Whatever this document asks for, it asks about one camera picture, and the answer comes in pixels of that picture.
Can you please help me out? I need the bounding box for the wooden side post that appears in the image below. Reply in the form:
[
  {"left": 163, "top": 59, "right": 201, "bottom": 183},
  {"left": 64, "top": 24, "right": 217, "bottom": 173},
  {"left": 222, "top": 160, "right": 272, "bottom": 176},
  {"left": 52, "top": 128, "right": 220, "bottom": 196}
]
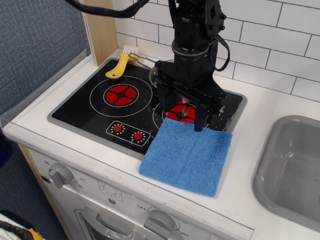
[{"left": 82, "top": 13, "right": 118, "bottom": 67}]

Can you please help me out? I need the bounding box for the grey left oven knob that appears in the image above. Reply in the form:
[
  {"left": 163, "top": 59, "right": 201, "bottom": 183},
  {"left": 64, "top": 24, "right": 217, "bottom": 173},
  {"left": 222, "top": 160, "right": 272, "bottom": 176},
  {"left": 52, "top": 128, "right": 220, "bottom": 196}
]
[{"left": 49, "top": 163, "right": 74, "bottom": 189}]

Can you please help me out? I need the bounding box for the black cable bottom left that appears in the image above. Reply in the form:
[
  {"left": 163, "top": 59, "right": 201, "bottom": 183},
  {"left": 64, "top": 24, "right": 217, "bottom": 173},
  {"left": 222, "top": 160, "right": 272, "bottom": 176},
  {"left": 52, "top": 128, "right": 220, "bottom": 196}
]
[{"left": 0, "top": 219, "right": 41, "bottom": 240}]

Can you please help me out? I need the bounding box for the grey right oven knob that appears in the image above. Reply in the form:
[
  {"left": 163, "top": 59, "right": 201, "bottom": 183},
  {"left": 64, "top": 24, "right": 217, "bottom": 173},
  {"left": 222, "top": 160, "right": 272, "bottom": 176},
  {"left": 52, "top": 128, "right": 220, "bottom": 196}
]
[{"left": 143, "top": 210, "right": 176, "bottom": 240}]

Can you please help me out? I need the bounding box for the grey oven knob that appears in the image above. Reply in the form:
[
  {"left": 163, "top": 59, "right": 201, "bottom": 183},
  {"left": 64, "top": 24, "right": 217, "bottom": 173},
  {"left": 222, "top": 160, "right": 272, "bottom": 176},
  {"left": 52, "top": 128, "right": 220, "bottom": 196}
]
[
  {"left": 143, "top": 210, "right": 176, "bottom": 240},
  {"left": 49, "top": 163, "right": 74, "bottom": 189}
]

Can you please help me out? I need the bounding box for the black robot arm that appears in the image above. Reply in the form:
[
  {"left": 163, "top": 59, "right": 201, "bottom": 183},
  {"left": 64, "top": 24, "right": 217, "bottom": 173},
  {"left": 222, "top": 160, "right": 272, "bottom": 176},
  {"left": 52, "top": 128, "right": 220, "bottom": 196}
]
[{"left": 155, "top": 0, "right": 230, "bottom": 132}]

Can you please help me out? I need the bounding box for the blue microfiber cloth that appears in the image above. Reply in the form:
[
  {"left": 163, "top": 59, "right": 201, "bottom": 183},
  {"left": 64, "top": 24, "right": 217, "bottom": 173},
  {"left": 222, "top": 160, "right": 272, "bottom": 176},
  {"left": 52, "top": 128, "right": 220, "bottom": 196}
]
[{"left": 138, "top": 118, "right": 233, "bottom": 197}]

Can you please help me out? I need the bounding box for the yellow dish brush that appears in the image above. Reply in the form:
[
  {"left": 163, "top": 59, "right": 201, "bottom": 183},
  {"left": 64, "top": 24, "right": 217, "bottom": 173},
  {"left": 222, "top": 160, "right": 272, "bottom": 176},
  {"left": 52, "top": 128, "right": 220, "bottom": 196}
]
[{"left": 105, "top": 45, "right": 139, "bottom": 79}]

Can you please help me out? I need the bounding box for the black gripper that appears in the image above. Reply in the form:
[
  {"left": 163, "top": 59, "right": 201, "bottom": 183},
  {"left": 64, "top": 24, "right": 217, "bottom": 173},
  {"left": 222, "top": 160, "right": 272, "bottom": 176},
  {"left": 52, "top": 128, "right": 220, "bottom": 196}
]
[{"left": 155, "top": 57, "right": 226, "bottom": 132}]

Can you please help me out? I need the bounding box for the black toy stove top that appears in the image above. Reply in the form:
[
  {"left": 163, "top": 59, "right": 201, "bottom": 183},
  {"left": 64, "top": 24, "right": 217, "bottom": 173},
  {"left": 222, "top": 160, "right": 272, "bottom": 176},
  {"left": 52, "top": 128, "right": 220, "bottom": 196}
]
[{"left": 47, "top": 58, "right": 248, "bottom": 161}]

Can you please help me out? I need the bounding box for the grey sink basin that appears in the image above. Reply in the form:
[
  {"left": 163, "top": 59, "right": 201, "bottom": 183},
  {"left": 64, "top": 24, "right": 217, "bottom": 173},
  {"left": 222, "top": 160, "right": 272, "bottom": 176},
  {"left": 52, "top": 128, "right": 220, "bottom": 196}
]
[{"left": 252, "top": 115, "right": 320, "bottom": 232}]

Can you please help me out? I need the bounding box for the white toy oven front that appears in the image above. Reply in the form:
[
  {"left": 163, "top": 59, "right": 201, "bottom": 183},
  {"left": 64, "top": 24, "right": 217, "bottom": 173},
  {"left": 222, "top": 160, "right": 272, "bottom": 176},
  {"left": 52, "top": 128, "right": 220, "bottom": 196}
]
[{"left": 28, "top": 150, "right": 254, "bottom": 240}]

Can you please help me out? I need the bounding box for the black braided cable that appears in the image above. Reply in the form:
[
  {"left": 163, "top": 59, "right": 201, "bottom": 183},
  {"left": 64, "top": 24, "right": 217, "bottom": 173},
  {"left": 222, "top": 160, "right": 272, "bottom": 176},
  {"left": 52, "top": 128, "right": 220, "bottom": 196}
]
[{"left": 65, "top": 0, "right": 151, "bottom": 19}]

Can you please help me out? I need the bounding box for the small metal pot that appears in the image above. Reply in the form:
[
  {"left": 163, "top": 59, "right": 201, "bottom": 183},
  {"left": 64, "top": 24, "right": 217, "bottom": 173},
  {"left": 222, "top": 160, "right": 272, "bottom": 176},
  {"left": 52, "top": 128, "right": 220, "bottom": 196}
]
[{"left": 128, "top": 52, "right": 160, "bottom": 90}]

